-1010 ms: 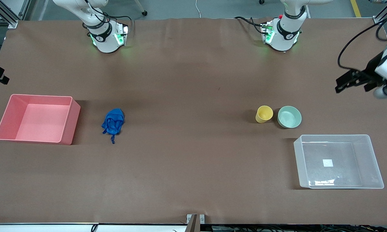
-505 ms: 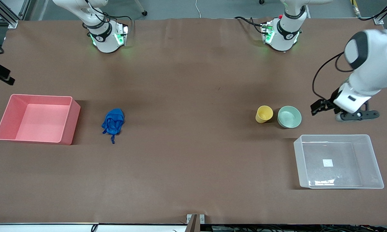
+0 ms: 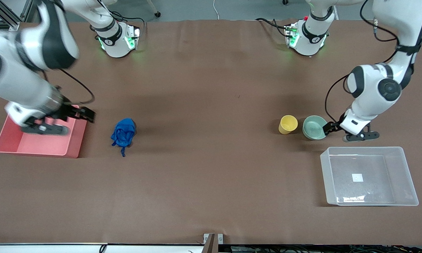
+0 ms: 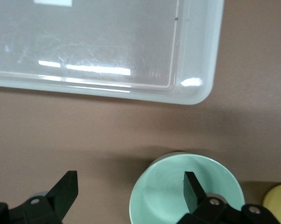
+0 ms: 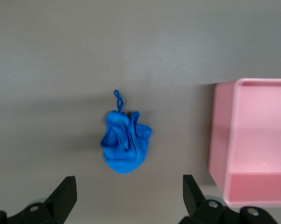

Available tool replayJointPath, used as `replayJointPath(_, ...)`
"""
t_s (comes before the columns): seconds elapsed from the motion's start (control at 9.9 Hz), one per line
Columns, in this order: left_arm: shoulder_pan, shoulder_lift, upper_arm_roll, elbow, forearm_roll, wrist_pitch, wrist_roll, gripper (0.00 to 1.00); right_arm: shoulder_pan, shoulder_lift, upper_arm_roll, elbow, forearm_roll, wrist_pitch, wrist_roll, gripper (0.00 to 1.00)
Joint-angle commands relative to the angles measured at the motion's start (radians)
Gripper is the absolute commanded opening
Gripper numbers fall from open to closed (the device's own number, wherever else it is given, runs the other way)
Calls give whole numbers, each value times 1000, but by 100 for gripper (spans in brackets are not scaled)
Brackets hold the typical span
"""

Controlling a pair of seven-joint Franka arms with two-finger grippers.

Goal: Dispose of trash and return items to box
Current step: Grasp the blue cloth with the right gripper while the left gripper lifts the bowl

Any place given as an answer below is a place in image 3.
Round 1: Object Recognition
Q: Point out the black cable at left base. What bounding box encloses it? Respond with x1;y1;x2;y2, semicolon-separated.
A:
256;18;292;37

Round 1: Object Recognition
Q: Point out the yellow plastic cup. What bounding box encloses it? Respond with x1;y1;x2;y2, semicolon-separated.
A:
278;115;298;135

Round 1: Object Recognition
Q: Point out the clear plastic storage box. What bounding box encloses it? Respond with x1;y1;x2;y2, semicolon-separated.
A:
320;147;419;207

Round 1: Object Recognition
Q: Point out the mint green bowl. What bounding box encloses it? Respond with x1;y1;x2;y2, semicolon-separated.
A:
302;115;329;140

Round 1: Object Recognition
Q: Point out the brown paper table cover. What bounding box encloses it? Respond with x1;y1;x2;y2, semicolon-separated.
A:
0;19;422;246

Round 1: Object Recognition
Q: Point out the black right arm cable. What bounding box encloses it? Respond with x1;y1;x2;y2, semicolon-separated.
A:
42;67;95;105

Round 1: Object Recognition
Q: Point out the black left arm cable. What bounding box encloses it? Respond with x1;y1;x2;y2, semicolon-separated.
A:
324;0;401;124

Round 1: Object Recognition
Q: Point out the black cable at right base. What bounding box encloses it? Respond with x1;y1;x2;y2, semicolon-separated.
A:
109;10;146;35

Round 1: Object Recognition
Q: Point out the aluminium frame profile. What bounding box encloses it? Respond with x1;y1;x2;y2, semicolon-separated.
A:
0;0;34;29

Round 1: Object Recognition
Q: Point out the black cable at base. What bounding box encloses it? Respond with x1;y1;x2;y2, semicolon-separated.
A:
256;18;292;37
109;10;146;35

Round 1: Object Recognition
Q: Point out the chair leg with caster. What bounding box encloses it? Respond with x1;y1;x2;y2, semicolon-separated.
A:
146;0;161;18

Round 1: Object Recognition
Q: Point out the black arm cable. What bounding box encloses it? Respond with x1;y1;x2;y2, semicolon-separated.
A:
42;67;95;105
324;0;401;124

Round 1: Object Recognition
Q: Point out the metal table edge bracket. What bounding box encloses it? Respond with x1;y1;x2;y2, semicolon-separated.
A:
203;233;224;253

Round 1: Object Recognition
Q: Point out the pink plastic bin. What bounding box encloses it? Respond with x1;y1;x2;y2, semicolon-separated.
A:
0;105;88;158

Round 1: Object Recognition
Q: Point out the blue glove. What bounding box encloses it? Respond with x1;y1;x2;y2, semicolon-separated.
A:
111;118;137;157

